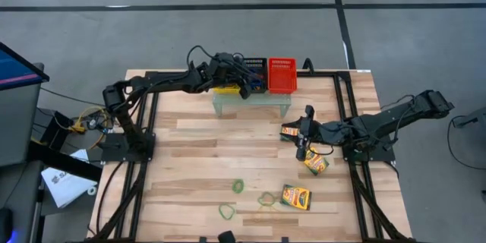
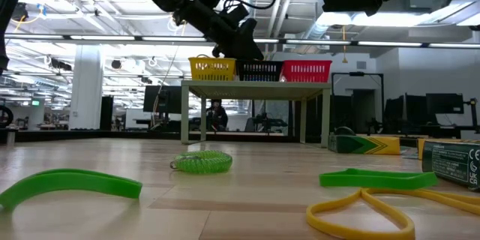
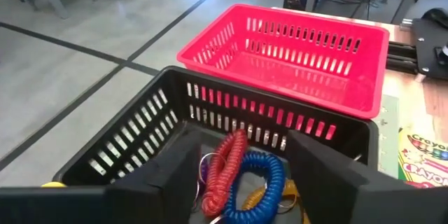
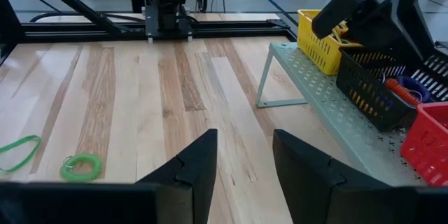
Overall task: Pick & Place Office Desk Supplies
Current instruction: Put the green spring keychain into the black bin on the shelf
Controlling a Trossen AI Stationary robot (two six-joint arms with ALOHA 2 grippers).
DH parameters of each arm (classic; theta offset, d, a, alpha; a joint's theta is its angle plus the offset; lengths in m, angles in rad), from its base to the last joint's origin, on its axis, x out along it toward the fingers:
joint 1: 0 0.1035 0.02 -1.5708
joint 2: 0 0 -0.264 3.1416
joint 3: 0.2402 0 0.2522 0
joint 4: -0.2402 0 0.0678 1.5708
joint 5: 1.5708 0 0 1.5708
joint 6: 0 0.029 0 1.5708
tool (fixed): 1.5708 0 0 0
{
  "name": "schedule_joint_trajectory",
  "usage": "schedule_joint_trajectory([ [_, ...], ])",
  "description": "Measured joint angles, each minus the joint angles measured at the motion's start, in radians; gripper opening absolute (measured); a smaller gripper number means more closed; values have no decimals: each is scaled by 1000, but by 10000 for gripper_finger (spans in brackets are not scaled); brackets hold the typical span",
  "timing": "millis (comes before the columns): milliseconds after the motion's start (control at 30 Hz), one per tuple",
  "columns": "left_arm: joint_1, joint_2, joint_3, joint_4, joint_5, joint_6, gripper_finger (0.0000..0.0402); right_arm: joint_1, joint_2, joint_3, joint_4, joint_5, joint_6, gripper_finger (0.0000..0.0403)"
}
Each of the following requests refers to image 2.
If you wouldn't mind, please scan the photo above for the black ceiling-mounted box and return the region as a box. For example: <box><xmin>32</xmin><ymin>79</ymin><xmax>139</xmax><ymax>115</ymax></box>
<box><xmin>10</xmin><ymin>2</ymin><xmax>30</xmax><ymax>23</ymax></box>

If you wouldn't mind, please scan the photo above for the black monitor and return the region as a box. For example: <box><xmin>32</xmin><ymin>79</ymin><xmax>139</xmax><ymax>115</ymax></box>
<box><xmin>404</xmin><ymin>94</ymin><xmax>427</xmax><ymax>125</ymax></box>
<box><xmin>142</xmin><ymin>85</ymin><xmax>181</xmax><ymax>115</ymax></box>
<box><xmin>425</xmin><ymin>92</ymin><xmax>465</xmax><ymax>116</ymax></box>

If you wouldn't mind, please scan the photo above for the yellow hanging tag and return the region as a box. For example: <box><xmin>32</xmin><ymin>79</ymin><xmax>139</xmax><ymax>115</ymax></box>
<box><xmin>340</xmin><ymin>25</ymin><xmax>348</xmax><ymax>65</ymax></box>

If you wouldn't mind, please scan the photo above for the green rubber band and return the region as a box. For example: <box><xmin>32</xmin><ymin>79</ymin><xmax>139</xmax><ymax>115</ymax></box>
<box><xmin>319</xmin><ymin>168</ymin><xmax>440</xmax><ymax>191</ymax></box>
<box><xmin>0</xmin><ymin>168</ymin><xmax>144</xmax><ymax>212</ymax></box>

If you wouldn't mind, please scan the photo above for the pale green riser shelf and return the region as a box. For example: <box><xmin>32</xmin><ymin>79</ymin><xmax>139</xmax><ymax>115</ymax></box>
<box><xmin>178</xmin><ymin>79</ymin><xmax>332</xmax><ymax>149</ymax></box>

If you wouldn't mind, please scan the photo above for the yellow plastic basket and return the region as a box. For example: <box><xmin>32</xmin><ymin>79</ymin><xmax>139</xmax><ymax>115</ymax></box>
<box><xmin>187</xmin><ymin>57</ymin><xmax>237</xmax><ymax>82</ymax></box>

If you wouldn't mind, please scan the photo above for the person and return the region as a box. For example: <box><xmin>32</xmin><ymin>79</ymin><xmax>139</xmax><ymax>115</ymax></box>
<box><xmin>205</xmin><ymin>99</ymin><xmax>229</xmax><ymax>132</ymax></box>

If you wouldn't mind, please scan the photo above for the green coil wristband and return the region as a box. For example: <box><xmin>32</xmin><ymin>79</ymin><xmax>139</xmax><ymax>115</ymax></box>
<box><xmin>169</xmin><ymin>150</ymin><xmax>234</xmax><ymax>176</ymax></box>

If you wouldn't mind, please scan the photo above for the red plastic basket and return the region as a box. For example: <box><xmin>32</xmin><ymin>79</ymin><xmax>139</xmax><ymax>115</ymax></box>
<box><xmin>280</xmin><ymin>59</ymin><xmax>333</xmax><ymax>84</ymax></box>

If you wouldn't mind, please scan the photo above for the black plastic basket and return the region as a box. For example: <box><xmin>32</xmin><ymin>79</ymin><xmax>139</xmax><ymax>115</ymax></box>
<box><xmin>235</xmin><ymin>58</ymin><xmax>285</xmax><ymax>83</ymax></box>

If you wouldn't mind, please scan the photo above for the yellow rubber band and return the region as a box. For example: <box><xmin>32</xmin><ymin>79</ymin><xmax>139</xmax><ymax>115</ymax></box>
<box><xmin>305</xmin><ymin>187</ymin><xmax>480</xmax><ymax>240</ymax></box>

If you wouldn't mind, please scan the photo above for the long ceiling light rail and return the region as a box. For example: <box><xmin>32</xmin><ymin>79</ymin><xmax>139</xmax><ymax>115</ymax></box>
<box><xmin>5</xmin><ymin>33</ymin><xmax>480</xmax><ymax>49</ymax></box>

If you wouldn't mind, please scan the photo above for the white square column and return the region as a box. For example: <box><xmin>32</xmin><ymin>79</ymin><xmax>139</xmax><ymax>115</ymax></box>
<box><xmin>69</xmin><ymin>54</ymin><xmax>104</xmax><ymax>131</ymax></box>

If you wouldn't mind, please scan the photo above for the black metal door frame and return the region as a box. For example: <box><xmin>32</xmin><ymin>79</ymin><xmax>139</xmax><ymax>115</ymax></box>
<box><xmin>331</xmin><ymin>71</ymin><xmax>385</xmax><ymax>136</ymax></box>

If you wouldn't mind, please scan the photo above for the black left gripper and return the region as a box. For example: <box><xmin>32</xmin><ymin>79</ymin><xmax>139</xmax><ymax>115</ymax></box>
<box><xmin>172</xmin><ymin>0</ymin><xmax>265</xmax><ymax>61</ymax></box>

